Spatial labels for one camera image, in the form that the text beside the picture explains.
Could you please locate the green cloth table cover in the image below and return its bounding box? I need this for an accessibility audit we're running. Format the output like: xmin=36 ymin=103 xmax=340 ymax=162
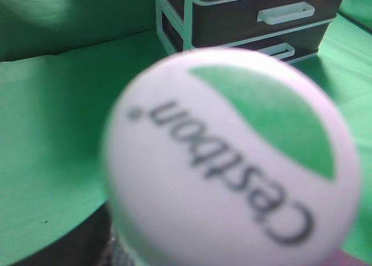
xmin=1 ymin=0 xmax=371 ymax=264

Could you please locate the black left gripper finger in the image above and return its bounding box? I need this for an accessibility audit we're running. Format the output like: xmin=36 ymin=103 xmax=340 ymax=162
xmin=1 ymin=203 xmax=111 ymax=265

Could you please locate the white plastic drawer cabinet frame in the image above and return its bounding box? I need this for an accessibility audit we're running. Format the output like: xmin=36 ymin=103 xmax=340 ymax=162
xmin=154 ymin=0 xmax=348 ymax=64

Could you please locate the white cap water bottle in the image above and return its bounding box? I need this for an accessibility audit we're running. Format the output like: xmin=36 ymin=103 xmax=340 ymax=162
xmin=102 ymin=48 xmax=360 ymax=265

